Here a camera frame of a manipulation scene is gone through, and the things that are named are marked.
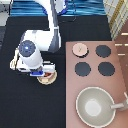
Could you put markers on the blue and white gripper body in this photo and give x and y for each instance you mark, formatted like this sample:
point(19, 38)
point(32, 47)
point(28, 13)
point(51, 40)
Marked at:
point(36, 73)

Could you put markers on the pink toy pot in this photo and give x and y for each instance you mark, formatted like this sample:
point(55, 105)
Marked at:
point(47, 77)

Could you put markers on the cream slotted spatula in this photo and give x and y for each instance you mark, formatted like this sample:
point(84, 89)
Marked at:
point(13, 63)

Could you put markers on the pink pot lid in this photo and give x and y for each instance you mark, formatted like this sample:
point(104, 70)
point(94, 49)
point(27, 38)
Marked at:
point(80, 49)

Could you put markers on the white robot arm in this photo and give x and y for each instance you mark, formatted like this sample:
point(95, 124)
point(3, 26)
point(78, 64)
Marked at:
point(33, 42)

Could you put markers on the cream round plate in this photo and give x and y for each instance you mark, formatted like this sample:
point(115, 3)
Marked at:
point(46, 80)

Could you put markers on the black table mat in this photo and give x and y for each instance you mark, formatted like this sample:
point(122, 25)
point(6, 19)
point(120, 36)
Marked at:
point(24, 102)

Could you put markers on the black burner front left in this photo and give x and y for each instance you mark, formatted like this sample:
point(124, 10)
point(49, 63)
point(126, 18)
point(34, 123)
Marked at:
point(82, 69)

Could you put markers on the black burner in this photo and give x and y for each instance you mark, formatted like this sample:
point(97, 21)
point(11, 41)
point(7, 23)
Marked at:
point(82, 69)
point(103, 51)
point(106, 69)

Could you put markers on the pink toy stove top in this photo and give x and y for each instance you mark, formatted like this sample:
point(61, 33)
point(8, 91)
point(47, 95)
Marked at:
point(114, 84)

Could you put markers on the large grey frying pan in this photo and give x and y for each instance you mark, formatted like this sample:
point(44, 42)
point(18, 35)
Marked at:
point(96, 107)

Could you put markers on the black burner back right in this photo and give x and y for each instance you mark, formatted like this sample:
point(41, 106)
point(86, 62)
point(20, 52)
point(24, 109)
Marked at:
point(103, 51)

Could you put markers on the black burner front right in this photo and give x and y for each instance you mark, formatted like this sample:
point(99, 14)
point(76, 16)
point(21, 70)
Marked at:
point(106, 69)

